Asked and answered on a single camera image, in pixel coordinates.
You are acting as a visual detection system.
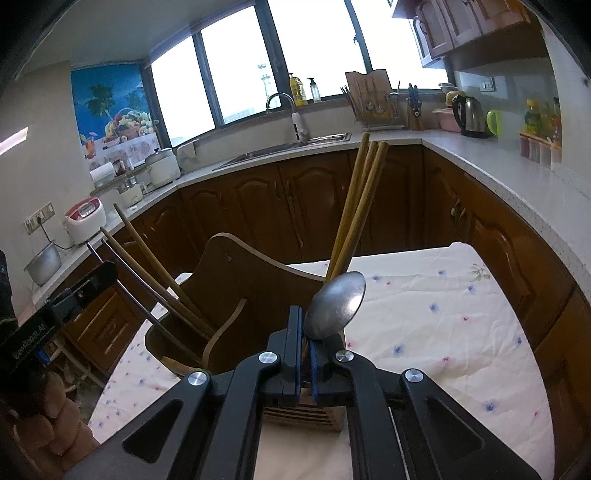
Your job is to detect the metal chopstick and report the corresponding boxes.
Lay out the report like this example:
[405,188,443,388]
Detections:
[86,243,206,367]
[99,239,162,324]

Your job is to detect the steel electric kettle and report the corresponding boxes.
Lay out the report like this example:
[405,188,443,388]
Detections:
[451,93,492,139]

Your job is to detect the spice jar rack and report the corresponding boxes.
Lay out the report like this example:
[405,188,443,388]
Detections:
[519,131,561,168]

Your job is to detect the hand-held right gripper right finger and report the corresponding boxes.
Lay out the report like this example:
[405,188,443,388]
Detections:
[310,335,543,480]

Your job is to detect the yellow cooking oil bottle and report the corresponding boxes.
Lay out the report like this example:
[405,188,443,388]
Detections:
[524,99,543,137]

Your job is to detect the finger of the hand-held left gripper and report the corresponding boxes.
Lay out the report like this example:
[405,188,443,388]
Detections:
[48,261,119,320]

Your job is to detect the white and red rice cooker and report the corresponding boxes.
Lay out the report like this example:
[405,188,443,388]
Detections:
[64,196,106,245]

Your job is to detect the wooden knife block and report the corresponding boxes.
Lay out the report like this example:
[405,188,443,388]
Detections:
[406,84,424,131]

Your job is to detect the steel kitchen sink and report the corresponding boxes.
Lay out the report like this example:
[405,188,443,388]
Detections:
[213,133,352,171]

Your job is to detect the wall socket strip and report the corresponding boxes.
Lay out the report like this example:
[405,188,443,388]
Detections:
[25,203,56,234]

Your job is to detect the brown wooden base cabinets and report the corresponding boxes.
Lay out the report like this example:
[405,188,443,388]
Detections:
[60,145,591,480]

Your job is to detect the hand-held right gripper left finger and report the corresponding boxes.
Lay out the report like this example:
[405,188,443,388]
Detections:
[60,306,303,480]

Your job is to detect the wooden utensil holder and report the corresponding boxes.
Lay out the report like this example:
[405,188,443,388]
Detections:
[144,233,347,432]

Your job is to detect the wooden cutting board rack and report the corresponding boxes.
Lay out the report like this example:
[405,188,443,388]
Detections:
[342,85,407,130]

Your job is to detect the chrome kitchen faucet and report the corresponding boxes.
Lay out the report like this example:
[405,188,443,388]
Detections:
[265,92,309,143]

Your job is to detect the white floral tablecloth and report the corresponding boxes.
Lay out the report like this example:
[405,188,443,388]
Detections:
[88,242,555,480]

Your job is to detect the metal pot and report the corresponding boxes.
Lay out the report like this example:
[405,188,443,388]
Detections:
[24,244,63,287]

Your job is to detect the pink plastic container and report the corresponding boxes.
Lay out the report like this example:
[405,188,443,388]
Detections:
[433,108,460,131]

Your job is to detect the large kitchen window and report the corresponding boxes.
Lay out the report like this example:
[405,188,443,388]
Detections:
[143,0,448,148]

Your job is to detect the brown upper wall cabinets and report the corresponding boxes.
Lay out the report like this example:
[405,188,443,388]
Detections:
[392,0,536,70]

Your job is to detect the paper towel roll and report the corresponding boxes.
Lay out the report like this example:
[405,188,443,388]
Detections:
[90,161,116,188]

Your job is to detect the tropical fruit wall poster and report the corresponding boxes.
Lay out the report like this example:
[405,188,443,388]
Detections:
[71,64,155,160]

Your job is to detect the grey dish cloth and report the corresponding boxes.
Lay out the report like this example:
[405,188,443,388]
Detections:
[178,141,200,172]

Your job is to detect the small white kitchen appliance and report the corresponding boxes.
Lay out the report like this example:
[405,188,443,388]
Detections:
[115,178,148,208]

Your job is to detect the white cooker with lid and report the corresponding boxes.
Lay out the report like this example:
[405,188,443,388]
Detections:
[145,148,181,188]

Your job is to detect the white kitchen countertop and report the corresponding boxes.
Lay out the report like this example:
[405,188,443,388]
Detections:
[32,129,591,305]

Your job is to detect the metal spoon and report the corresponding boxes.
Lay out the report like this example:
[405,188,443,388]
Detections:
[305,271,366,341]

